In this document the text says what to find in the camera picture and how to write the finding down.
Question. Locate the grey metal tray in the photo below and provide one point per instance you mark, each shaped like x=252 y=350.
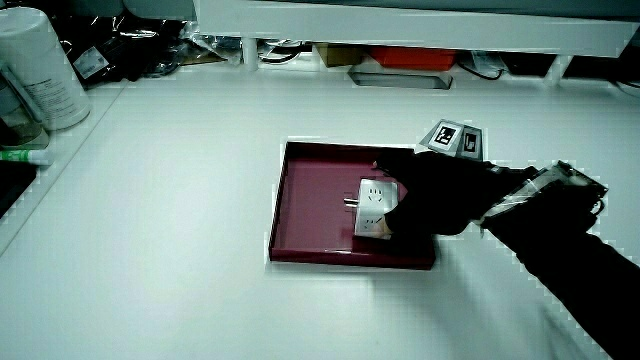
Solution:
x=400 y=80

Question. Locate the clear glass jar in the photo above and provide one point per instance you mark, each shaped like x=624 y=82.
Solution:
x=17 y=125

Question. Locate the orange box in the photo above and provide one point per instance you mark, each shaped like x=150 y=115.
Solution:
x=412 y=56

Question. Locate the white shelf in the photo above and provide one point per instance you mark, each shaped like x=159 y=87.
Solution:
x=400 y=27

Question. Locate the white socket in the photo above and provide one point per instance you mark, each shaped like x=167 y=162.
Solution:
x=374 y=205

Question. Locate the green and white tube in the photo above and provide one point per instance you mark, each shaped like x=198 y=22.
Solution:
x=25 y=156

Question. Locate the white paper label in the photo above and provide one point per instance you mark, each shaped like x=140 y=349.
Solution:
x=90 y=62

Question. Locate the person's right hand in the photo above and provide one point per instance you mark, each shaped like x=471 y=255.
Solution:
x=440 y=200

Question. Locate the maroon tray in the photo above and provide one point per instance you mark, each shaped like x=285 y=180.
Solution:
x=315 y=200

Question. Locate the clear wrist electronics module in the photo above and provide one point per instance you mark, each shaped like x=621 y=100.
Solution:
x=550 y=182

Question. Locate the brown cardboard box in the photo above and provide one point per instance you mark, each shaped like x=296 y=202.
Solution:
x=337 y=54

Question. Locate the white cylindrical canister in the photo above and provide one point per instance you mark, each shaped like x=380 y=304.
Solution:
x=42 y=70

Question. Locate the black plastic bags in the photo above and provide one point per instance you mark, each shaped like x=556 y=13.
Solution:
x=135 y=47

